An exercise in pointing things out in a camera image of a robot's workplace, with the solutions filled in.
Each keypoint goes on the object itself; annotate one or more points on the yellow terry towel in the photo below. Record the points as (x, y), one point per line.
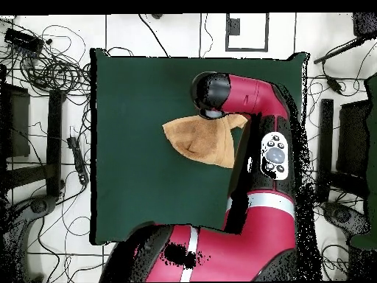
(200, 141)

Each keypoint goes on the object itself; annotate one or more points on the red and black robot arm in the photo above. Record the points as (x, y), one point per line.
(250, 235)

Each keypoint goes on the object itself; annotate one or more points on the black flat box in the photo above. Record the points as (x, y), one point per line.
(17, 123)
(353, 138)

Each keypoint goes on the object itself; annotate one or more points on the dark green table cloth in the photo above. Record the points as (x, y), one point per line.
(132, 132)

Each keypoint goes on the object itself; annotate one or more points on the black power strip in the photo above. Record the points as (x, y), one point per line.
(78, 159)

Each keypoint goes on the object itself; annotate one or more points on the black stand bar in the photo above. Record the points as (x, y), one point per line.
(54, 141)
(326, 141)

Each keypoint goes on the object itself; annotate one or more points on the dark grey square plate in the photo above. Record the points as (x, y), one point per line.
(233, 27)

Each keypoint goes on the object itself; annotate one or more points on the black power adapter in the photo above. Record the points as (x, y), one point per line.
(334, 84)

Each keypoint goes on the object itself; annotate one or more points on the black boom pole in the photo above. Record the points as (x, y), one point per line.
(338, 51)

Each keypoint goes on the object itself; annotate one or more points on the dark green hanging cloth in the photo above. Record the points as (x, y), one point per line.
(373, 132)

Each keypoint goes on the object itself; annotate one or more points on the black network box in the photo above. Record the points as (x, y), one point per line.
(23, 39)

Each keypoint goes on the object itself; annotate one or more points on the black speckled box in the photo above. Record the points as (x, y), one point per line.
(365, 25)

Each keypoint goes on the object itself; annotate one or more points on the grey floor tape frame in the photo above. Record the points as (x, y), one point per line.
(266, 35)

